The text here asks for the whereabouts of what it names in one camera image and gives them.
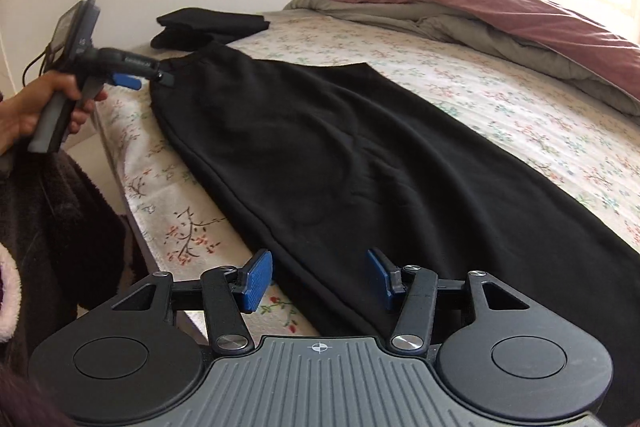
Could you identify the black pants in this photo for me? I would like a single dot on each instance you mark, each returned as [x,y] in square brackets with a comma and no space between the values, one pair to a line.
[322,164]

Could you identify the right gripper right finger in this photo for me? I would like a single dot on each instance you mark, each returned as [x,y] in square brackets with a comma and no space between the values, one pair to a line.
[410,294]

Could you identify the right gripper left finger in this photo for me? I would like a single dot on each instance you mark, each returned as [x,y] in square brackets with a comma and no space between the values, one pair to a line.
[228,293]

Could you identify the person left hand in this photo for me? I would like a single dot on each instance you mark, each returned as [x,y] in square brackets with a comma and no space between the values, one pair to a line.
[20,113]

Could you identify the folded black garment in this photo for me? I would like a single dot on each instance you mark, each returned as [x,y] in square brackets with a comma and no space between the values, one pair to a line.
[190,29]

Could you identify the floral bed sheet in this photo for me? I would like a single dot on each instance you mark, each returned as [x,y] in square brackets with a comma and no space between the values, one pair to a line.
[589,149]

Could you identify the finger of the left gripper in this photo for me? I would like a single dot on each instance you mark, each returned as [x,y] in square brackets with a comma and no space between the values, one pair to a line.
[126,81]
[162,75]

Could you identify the pink and grey duvet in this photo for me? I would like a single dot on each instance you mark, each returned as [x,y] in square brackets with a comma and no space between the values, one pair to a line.
[536,34]

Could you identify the dark fuzzy sleeve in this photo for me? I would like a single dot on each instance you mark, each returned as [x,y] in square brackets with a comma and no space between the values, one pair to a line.
[62,248]

